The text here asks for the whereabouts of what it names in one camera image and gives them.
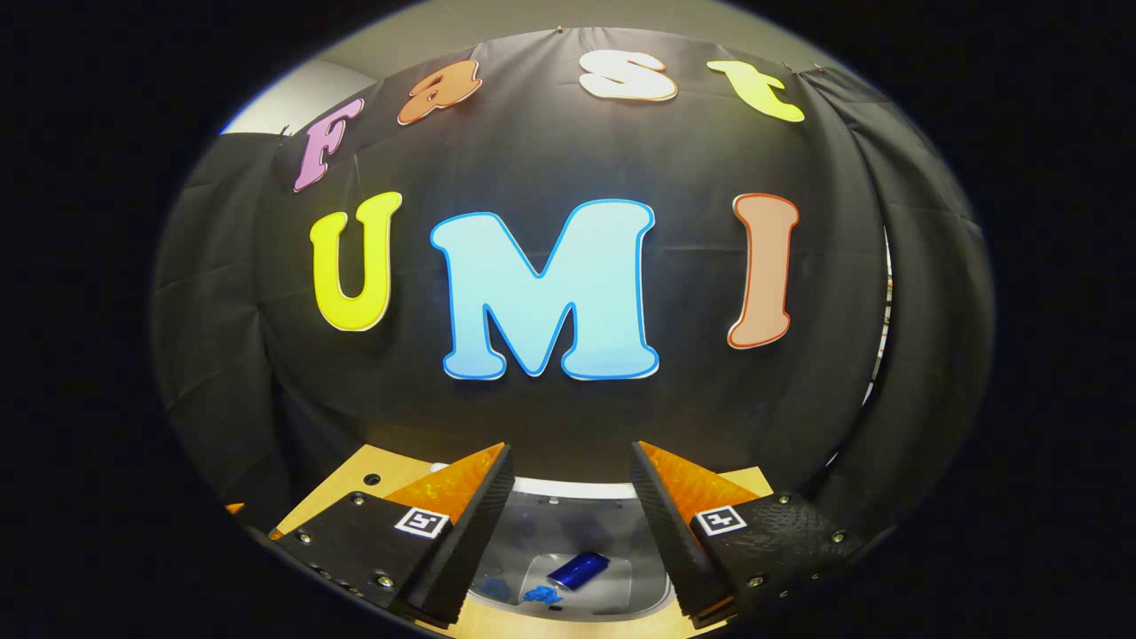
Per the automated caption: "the blue pop can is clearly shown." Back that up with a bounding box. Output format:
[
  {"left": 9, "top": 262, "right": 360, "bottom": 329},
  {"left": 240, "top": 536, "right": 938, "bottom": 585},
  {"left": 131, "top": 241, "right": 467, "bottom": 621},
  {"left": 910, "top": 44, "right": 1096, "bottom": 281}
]
[{"left": 548, "top": 551, "right": 611, "bottom": 591}]

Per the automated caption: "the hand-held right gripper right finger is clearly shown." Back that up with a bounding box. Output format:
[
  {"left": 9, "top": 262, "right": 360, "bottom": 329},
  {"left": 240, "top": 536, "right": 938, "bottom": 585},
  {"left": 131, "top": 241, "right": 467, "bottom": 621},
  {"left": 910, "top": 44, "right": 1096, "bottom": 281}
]
[{"left": 627, "top": 439, "right": 863, "bottom": 630}]

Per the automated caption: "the black backdrop cloth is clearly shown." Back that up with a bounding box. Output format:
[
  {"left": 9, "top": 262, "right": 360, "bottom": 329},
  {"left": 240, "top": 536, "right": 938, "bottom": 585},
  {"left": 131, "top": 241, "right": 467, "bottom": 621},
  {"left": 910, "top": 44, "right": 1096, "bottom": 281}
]
[{"left": 151, "top": 27, "right": 997, "bottom": 551}]

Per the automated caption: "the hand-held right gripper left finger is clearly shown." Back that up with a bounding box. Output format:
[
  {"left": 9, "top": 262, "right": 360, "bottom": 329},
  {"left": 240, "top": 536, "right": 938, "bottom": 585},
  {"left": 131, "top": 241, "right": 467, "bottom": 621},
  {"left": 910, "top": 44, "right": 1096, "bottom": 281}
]
[{"left": 269, "top": 441, "right": 517, "bottom": 627}]

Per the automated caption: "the white desktop garbage bin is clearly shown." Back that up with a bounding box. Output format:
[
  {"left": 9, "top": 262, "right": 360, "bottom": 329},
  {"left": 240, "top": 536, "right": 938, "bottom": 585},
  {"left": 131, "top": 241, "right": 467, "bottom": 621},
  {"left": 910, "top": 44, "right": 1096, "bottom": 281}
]
[{"left": 430, "top": 461, "right": 677, "bottom": 618}]

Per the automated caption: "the wooden desktop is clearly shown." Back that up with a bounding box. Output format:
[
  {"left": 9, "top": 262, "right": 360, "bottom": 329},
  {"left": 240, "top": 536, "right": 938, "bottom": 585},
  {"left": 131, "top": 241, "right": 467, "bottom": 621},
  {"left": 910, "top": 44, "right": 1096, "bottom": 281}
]
[{"left": 271, "top": 444, "right": 773, "bottom": 639}]

